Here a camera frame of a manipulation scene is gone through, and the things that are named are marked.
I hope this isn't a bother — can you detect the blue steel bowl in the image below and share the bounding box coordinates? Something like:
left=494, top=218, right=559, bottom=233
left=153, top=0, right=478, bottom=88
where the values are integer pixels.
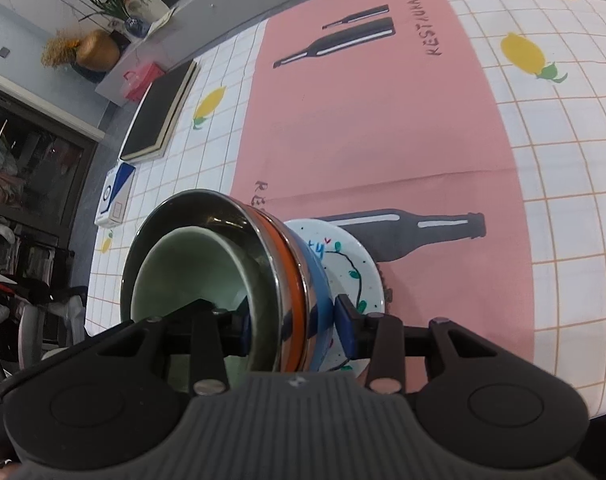
left=286, top=219, right=333, bottom=372

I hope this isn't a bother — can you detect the green ceramic bowl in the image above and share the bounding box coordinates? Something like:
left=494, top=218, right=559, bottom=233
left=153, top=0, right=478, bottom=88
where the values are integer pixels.
left=122, top=226, right=280, bottom=385

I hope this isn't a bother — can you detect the white painted fruit plate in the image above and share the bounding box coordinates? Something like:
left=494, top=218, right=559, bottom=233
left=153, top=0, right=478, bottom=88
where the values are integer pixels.
left=286, top=219, right=385, bottom=377

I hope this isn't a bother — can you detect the orange steel bowl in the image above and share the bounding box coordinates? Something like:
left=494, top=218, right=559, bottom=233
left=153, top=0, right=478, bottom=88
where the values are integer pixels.
left=120, top=190, right=309, bottom=372

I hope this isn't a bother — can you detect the large clear glass plate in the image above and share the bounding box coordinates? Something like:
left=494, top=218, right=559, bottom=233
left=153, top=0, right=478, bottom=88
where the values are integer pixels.
left=376, top=263, right=393, bottom=308

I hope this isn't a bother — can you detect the person's left hand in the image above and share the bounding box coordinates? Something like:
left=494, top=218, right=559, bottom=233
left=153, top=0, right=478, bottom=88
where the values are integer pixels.
left=0, top=462, right=21, bottom=480

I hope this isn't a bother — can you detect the white blue box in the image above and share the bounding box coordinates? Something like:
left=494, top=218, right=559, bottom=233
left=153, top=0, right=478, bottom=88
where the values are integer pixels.
left=94, top=162, right=136, bottom=228

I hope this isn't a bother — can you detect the pink restaurant placemat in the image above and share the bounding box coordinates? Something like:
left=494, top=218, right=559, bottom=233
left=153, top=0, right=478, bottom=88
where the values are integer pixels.
left=233, top=0, right=534, bottom=358

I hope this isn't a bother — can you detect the black notebook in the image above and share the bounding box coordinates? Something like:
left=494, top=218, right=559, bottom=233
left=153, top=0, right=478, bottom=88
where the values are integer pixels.
left=120, top=60, right=200, bottom=164

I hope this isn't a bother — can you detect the pink storage box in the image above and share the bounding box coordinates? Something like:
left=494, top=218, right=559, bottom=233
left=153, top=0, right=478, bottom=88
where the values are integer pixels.
left=122, top=62, right=165, bottom=102

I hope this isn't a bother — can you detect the gold vase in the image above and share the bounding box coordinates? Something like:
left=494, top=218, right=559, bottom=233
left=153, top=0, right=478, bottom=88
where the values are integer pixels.
left=76, top=29, right=120, bottom=73

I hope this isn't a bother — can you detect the blue vase with plant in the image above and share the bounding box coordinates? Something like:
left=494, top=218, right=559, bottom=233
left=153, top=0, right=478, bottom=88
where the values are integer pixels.
left=79, top=0, right=151, bottom=39

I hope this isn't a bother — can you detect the checked lemon tablecloth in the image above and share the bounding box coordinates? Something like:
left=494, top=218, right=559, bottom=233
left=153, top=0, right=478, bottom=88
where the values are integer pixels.
left=86, top=0, right=606, bottom=415

